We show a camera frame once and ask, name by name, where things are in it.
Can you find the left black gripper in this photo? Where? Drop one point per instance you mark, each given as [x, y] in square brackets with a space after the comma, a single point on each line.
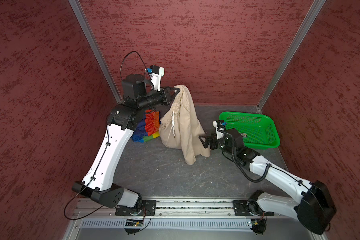
[167, 97]

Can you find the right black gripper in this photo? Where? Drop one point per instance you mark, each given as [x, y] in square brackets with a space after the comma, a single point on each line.
[207, 141]

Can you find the beige shorts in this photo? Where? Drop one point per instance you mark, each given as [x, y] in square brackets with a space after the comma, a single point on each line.
[180, 127]

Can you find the rainbow striped shorts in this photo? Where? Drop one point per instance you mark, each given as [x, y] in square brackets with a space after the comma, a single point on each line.
[148, 128]

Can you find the green plastic basket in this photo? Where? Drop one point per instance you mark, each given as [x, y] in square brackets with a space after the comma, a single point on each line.
[261, 129]

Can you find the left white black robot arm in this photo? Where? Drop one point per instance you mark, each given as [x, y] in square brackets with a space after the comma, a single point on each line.
[98, 184]

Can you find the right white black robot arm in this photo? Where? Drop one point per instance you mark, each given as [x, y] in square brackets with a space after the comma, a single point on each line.
[309, 203]

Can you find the right base connector board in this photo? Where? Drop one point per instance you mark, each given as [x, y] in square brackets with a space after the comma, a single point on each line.
[259, 226]

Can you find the base connector board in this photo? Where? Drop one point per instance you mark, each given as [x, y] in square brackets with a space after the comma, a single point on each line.
[259, 226]
[134, 223]

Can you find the left base connector board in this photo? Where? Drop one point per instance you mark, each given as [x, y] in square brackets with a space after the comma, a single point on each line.
[134, 223]

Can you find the white perforated vent strip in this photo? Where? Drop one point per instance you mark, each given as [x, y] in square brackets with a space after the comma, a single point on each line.
[214, 224]

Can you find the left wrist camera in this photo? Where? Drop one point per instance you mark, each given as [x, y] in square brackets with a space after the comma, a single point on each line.
[134, 86]

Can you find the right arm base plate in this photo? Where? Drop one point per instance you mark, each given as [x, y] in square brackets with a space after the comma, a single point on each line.
[241, 209]

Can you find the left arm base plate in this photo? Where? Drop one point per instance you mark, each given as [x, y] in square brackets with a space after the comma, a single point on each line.
[142, 208]

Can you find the left aluminium corner post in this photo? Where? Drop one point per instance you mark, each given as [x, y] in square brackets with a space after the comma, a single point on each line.
[85, 26]

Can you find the aluminium corner post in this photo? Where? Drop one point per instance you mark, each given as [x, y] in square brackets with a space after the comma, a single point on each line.
[305, 26]
[85, 26]

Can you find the aluminium front rail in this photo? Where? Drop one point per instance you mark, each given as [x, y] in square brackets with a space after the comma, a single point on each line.
[192, 208]

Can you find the right aluminium corner post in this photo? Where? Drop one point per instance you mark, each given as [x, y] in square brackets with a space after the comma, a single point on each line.
[305, 26]

